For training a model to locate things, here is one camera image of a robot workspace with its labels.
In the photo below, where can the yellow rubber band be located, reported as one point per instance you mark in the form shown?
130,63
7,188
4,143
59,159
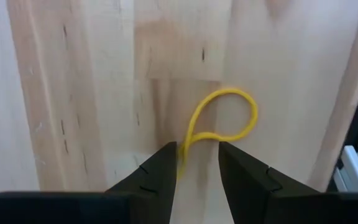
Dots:
253,112

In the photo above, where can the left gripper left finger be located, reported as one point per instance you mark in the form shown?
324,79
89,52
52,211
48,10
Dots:
154,186

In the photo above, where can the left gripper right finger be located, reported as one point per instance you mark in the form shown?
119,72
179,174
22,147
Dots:
247,186

